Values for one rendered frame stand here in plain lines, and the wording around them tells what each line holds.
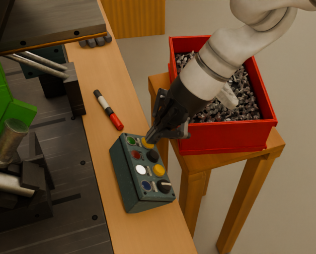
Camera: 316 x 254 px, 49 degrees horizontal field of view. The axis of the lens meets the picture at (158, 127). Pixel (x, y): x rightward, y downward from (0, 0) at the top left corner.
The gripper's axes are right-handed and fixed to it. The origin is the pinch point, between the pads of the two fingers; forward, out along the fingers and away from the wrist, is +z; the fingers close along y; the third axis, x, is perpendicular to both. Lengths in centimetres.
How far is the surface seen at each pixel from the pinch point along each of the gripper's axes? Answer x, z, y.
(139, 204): -4.5, 5.2, 12.7
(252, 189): 46.3, 13.4, 1.4
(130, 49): 77, 62, -142
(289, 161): 121, 31, -32
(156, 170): -0.9, 1.7, 7.3
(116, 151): -5.3, 6.2, 0.2
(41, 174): -19.1, 11.3, 3.3
